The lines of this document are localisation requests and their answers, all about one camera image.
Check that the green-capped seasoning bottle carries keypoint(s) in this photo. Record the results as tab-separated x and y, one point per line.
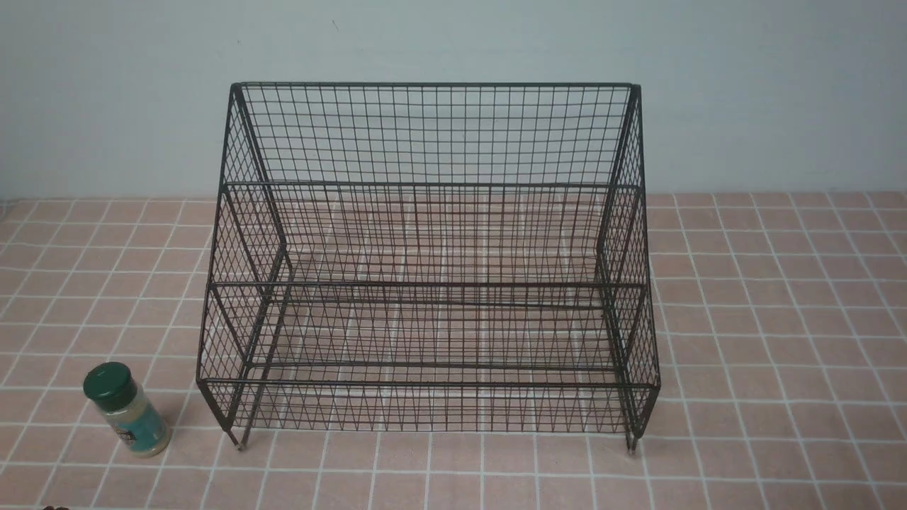
123	404

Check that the black wire mesh shelf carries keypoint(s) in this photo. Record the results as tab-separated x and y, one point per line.
431	257

